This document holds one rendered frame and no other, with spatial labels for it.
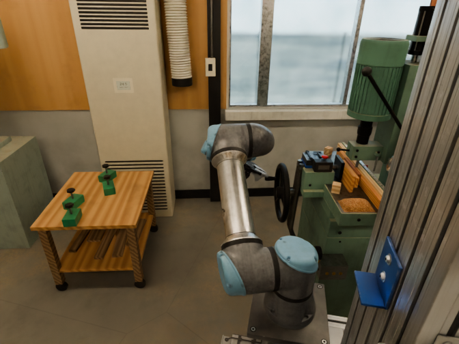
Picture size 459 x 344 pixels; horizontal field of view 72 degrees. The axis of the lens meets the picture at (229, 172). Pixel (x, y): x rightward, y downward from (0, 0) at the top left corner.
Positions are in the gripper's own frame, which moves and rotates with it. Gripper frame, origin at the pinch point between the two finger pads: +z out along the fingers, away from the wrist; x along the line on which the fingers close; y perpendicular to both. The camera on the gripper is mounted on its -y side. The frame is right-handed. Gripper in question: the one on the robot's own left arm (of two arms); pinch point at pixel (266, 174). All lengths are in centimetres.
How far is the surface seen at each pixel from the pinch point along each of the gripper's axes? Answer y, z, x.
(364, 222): -17, 29, 41
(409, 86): -67, 20, 17
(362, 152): -35.9, 25.1, 13.9
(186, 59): -12, -62, -96
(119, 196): 72, -59, -30
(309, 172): -17.0, 8.6, 17.5
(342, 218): -14.0, 20.3, 40.7
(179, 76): 1, -61, -93
